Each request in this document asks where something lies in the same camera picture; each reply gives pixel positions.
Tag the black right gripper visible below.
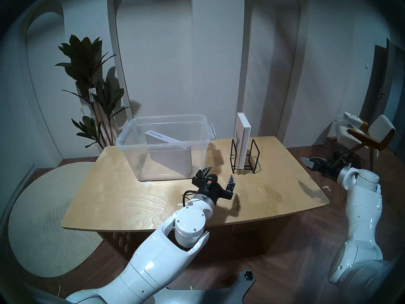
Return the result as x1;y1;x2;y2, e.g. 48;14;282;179
300;157;347;183

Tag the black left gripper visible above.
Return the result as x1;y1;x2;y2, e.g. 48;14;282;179
192;167;236;206

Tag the small white hardcover book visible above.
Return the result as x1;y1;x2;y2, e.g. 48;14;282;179
234;112;252;169

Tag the large grey special issue book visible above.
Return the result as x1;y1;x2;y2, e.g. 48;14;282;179
145;130;193;177

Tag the clear plastic storage box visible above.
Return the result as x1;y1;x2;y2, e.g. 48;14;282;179
115;114;216;182

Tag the white device on armchair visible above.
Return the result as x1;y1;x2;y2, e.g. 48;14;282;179
342;112;363;130

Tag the wooden armchair with white cushions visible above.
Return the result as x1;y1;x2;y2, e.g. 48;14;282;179
335;114;396;175

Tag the light wooden table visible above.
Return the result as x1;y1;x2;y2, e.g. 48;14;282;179
61;136;330;266

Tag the dark grey door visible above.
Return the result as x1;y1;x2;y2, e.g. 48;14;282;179
361;39;405;163

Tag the tall dark green plant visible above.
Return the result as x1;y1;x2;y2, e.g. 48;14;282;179
55;34;130;149

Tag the round beige rug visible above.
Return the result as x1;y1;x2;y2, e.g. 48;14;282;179
8;162;103;278

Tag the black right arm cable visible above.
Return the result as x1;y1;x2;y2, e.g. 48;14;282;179
332;150;363;168

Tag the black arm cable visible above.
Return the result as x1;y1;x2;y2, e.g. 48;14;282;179
182;189;198;207
332;150;363;168

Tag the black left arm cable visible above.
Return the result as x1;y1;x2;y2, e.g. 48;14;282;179
182;189;198;207

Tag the black wire book rack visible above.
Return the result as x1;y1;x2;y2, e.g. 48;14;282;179
230;139;260;174

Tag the grey metal robot base plate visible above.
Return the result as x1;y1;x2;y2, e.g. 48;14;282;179
152;270;256;304

